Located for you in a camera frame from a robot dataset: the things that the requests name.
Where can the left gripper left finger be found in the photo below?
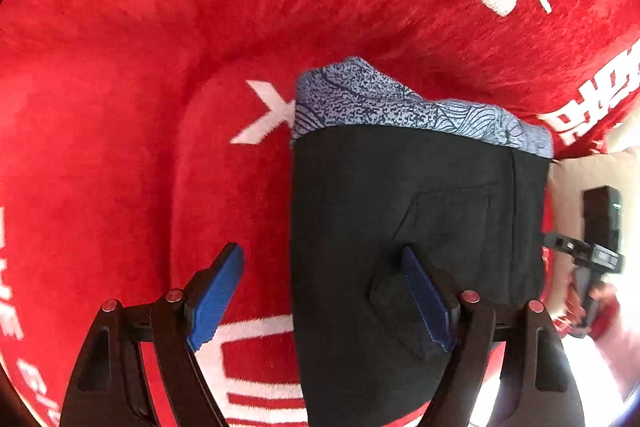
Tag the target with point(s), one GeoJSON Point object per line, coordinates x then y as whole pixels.
{"type": "Point", "coordinates": [209, 293]}

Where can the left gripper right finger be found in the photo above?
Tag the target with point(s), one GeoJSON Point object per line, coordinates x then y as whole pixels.
{"type": "Point", "coordinates": [439, 308]}

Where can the black pants grey patterned waistband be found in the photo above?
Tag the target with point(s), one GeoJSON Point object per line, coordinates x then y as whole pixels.
{"type": "Point", "coordinates": [399, 204]}

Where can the right hand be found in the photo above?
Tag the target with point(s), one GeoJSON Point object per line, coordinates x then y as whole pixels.
{"type": "Point", "coordinates": [618, 345]}

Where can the red blanket white characters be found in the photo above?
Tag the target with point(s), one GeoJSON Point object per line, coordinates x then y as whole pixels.
{"type": "Point", "coordinates": [137, 136]}

